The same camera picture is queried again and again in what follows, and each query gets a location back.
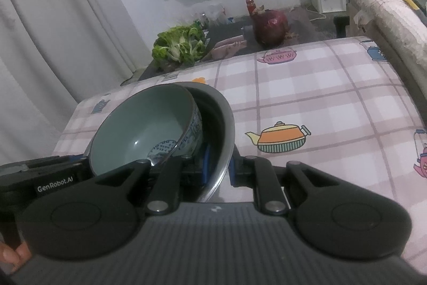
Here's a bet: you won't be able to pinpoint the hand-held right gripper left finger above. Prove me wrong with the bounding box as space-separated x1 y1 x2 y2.
89 145 211 207

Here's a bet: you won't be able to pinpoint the white rolled blanket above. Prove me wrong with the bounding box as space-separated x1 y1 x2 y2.
334 0 427 67

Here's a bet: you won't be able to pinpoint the dark low table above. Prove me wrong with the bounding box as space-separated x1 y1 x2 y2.
120 9 351 87

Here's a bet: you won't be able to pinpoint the person's left hand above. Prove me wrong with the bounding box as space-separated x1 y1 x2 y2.
0 241 33 275

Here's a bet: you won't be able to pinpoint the stainless steel bowl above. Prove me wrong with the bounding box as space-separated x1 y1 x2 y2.
173 81 236 204

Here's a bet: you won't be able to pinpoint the white curtain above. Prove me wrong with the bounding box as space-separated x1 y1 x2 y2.
0 0 157 169

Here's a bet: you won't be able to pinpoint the green ceramic bowl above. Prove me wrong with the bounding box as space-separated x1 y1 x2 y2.
88 84 204 177

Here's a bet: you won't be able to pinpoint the green lettuce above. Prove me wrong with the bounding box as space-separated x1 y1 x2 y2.
152 23 208 67

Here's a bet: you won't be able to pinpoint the clear plastic bags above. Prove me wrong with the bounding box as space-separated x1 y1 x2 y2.
197 4 229 29

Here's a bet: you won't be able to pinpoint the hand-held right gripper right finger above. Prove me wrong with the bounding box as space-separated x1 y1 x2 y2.
228 155 337 207

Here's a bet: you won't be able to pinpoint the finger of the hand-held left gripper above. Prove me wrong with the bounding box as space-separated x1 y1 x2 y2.
23 154 90 174

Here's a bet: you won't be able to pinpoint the checked teapot print tablecloth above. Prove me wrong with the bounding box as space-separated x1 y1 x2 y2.
53 37 427 272

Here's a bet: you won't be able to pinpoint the red onion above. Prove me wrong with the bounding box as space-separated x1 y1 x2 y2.
252 9 289 46

